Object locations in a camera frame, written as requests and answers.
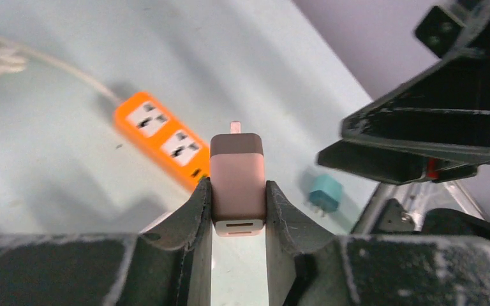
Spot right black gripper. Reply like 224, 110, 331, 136
341, 1, 490, 164

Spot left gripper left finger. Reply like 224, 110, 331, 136
0, 178, 212, 305

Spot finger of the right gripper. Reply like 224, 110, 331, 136
316, 140, 478, 186

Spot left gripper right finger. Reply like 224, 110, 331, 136
266, 181, 490, 305

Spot teal plug adapter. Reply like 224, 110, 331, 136
302, 173, 343, 217

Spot orange power strip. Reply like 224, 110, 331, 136
113, 92, 210, 191

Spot pink plug adapter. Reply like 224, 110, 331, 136
210, 121, 267, 237

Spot white cord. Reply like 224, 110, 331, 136
0, 29, 123, 106

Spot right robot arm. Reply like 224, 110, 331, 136
316, 1, 490, 239

